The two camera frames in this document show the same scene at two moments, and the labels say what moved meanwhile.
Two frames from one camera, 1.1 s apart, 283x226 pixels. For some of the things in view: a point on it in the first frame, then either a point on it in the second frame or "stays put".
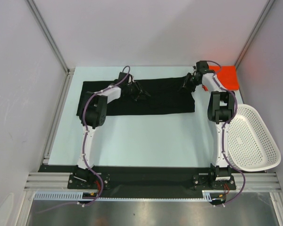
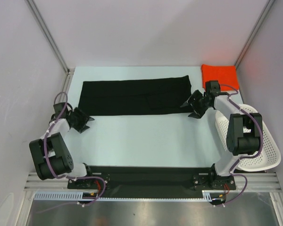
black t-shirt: (167, 95) stays put
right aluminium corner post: (269, 4) stays put
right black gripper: (187, 82) to (198, 103)
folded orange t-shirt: (227, 76) stays put
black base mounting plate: (147, 182) stays put
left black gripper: (138, 90) to (84, 118)
